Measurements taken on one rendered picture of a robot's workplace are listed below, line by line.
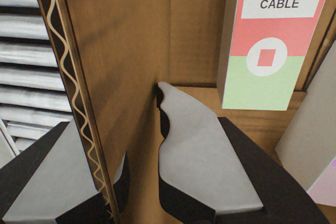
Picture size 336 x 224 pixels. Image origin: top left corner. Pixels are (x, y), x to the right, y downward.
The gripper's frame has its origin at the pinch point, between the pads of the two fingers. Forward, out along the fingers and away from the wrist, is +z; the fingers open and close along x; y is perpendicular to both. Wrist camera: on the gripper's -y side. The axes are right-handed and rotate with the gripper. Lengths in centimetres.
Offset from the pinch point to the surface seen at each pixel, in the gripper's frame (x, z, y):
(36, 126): -37, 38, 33
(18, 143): -46, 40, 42
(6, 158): -168, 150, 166
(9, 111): -43, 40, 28
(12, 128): -45, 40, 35
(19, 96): -37, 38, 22
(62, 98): -24.6, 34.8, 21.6
